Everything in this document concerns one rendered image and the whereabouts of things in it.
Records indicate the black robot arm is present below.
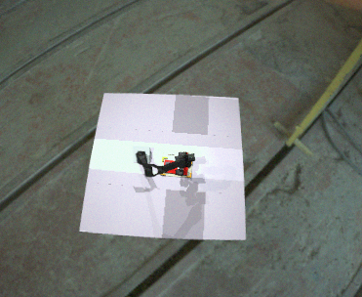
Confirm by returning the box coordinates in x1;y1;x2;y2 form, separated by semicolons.
135;150;195;177

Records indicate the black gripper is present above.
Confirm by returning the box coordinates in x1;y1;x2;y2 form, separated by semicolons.
176;152;186;176

